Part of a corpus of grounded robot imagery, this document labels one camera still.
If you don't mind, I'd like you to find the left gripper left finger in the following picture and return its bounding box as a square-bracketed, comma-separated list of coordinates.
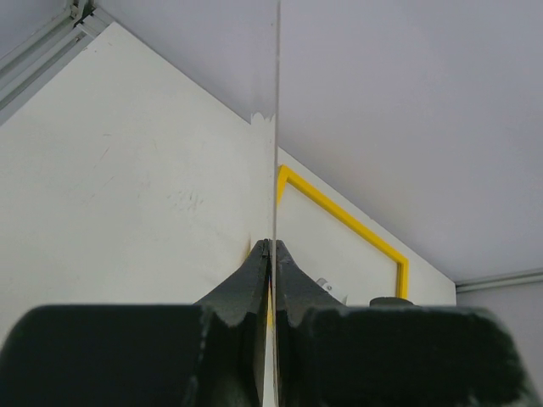
[1, 240, 270, 406]

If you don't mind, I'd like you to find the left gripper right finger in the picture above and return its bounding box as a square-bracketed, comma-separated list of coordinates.
[276, 243, 542, 406]

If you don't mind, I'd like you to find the yellow wooden picture frame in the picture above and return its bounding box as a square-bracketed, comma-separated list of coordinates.
[245, 0, 410, 407]

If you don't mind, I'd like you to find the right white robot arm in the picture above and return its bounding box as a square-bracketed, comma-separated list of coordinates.
[369, 297, 413, 307]

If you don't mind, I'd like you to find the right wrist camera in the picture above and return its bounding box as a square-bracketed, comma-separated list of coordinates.
[316, 278, 348, 305]

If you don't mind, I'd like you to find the right aluminium corner post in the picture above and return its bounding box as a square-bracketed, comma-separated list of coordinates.
[456, 268, 543, 293]

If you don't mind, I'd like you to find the aluminium corner post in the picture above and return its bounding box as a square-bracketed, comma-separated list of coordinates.
[1, 1, 114, 123]
[456, 268, 543, 293]

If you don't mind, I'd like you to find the left aluminium corner post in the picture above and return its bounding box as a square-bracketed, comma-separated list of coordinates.
[1, 1, 114, 123]

